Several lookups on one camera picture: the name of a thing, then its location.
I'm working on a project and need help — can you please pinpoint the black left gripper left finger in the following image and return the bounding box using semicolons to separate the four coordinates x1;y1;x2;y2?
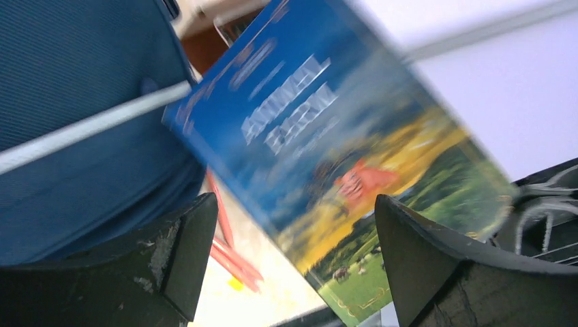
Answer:
1;193;218;326

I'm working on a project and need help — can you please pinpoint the blue green landscape book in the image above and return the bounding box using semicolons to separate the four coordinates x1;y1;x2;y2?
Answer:
163;1;515;326

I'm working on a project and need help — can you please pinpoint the navy blue student backpack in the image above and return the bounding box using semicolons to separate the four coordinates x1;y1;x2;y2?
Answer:
1;1;205;266

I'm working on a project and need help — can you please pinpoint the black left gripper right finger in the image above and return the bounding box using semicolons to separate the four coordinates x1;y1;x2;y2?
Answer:
375;195;577;326

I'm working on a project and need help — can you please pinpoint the brown wooden metronome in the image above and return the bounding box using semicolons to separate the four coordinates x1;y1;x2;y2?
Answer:
179;1;265;76

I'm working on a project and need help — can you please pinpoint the white yellow-tipped pen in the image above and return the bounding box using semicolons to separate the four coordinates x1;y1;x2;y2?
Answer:
227;277;245;292

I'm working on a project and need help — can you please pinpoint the pink pen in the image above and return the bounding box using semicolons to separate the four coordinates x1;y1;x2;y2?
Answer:
211;237;264;281
206;170;234;247
210;245;260;293

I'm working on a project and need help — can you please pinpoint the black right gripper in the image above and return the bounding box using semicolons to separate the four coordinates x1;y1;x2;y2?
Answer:
492;158;577;266

